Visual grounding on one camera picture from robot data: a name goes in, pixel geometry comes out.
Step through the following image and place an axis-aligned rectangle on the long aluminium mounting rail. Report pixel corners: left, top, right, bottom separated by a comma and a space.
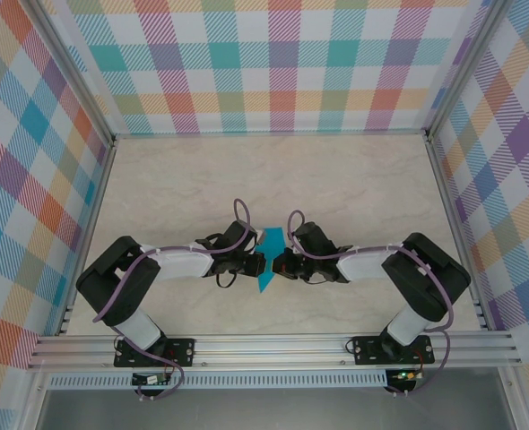
27, 331, 524, 371

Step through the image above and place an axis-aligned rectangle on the blue cloth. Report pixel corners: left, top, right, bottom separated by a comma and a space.
256, 227, 287, 295

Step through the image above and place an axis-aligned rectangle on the grey metal shelf panel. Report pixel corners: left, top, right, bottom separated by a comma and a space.
35, 387, 516, 430

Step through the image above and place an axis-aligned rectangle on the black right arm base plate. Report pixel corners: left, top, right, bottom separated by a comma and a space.
351, 334, 435, 366

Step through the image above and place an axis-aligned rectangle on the small circuit board with label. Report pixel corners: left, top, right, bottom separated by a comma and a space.
131, 371, 172, 387

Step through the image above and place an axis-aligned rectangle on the slotted grey cable duct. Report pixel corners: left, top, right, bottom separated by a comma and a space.
47, 369, 389, 390

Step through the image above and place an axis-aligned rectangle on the small circuit board green light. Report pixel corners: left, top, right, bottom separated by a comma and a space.
389, 369, 422, 384

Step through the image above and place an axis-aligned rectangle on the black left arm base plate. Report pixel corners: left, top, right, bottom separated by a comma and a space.
113, 336, 197, 369

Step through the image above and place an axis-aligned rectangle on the aluminium frame floor rail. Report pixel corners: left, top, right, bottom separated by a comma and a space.
56, 138, 118, 337
425, 136, 492, 332

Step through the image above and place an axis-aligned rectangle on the black round cable mount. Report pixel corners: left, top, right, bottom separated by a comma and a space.
383, 383, 427, 399
134, 384, 167, 402

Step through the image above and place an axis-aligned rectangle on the aluminium frame post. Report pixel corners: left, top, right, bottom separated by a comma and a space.
423, 0, 516, 142
24, 0, 117, 147

